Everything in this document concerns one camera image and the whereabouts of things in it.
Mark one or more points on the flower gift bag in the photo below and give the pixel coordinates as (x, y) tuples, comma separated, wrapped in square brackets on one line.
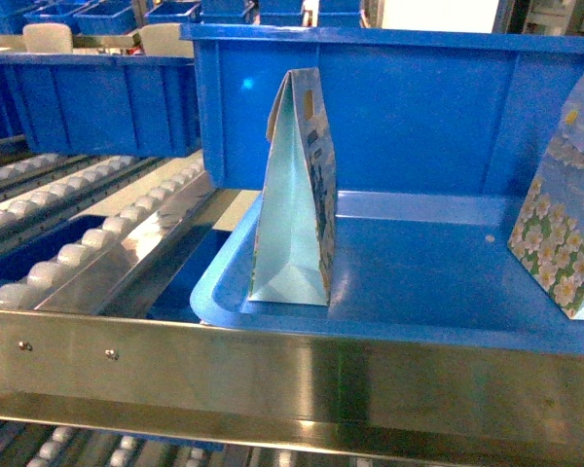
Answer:
[(294, 246), (548, 236)]

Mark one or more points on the blue plastic tray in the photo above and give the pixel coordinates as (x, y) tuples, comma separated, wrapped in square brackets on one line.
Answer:
[(407, 268)]

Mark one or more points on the large blue plastic bin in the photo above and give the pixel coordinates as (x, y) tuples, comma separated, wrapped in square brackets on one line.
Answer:
[(409, 111)]

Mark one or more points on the white roller track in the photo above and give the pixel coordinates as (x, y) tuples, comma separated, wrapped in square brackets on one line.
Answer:
[(46, 277)]

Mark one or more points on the blue bin on left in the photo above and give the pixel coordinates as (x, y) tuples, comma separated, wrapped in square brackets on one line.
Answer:
[(105, 105)]

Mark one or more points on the grey office chair right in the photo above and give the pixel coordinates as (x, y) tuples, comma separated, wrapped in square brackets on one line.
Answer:
[(163, 39)]

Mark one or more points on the grey office chair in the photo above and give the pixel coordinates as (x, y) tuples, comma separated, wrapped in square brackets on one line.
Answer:
[(163, 39), (48, 38)]

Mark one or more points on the grey office chair left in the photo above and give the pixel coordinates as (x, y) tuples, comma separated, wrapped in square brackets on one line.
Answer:
[(48, 38)]

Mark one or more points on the steel conveyor front rail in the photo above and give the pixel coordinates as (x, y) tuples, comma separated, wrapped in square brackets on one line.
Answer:
[(403, 400)]

